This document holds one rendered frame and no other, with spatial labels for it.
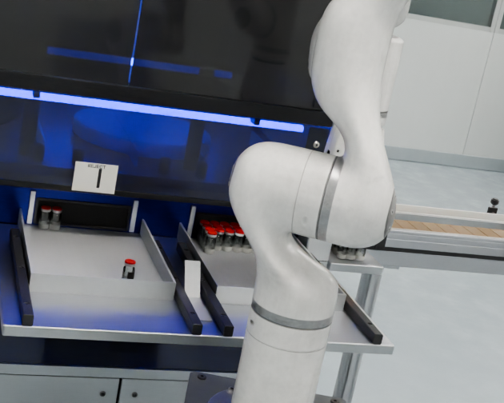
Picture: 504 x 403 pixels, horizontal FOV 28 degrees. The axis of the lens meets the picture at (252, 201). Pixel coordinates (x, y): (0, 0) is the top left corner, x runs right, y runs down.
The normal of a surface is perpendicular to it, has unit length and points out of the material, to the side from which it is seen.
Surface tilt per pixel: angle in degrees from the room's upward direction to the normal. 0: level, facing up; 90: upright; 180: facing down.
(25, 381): 90
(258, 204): 90
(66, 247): 0
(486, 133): 90
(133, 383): 90
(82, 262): 0
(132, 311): 0
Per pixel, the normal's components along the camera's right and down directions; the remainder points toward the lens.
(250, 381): -0.68, 0.08
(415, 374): 0.18, -0.94
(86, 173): 0.27, 0.33
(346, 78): -0.11, 0.11
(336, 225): -0.27, 0.53
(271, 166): -0.12, -0.38
